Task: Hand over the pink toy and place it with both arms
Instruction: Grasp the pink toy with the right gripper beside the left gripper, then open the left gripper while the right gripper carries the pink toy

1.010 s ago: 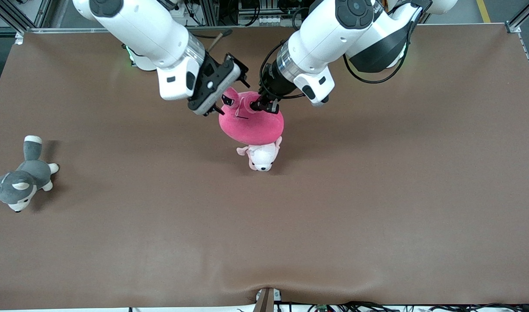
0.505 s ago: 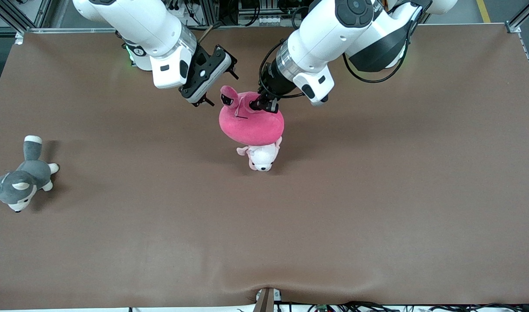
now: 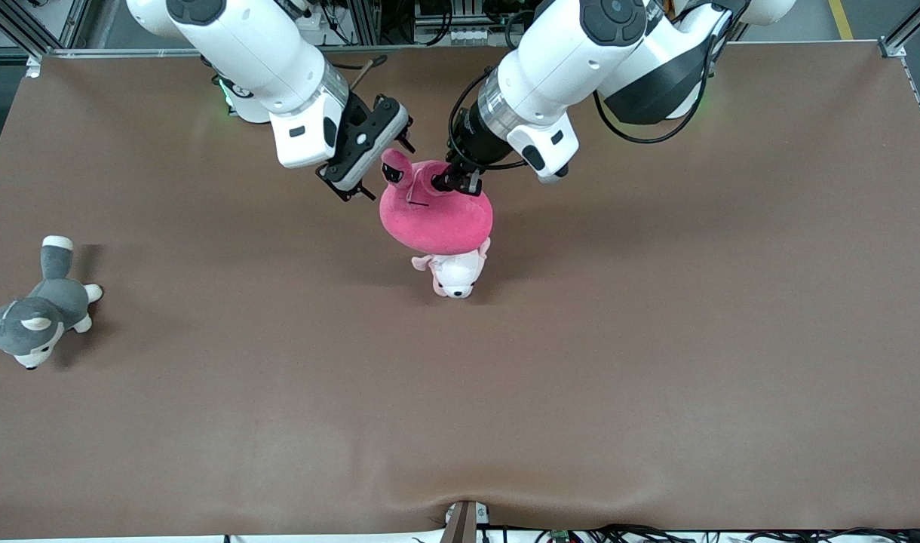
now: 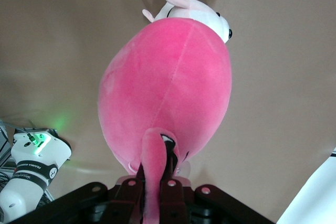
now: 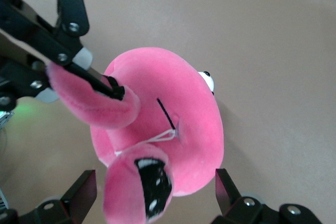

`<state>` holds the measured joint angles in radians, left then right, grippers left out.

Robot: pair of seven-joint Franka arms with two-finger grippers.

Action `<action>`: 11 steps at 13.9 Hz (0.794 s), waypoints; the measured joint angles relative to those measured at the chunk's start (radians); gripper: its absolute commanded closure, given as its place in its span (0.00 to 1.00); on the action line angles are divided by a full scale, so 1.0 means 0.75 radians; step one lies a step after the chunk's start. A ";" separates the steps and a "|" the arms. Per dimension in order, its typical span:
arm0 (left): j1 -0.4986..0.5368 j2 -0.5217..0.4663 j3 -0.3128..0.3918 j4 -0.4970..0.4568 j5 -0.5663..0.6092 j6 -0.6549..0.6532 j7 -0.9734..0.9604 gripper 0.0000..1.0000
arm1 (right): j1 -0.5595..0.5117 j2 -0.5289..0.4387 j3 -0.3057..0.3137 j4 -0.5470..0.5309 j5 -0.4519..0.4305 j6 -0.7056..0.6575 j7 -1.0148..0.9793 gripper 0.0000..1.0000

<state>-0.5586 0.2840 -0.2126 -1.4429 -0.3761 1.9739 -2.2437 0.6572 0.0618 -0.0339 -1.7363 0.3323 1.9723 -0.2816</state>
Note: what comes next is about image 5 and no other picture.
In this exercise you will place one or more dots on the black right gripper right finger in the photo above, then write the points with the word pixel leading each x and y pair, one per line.
pixel 236 203

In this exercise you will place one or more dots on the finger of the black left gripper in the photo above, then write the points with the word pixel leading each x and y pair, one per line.
pixel 52 43
pixel 23 79

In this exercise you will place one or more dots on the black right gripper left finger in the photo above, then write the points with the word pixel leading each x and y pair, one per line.
pixel 73 197

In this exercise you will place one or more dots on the pink round plush toy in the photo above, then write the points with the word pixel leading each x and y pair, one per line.
pixel 168 90

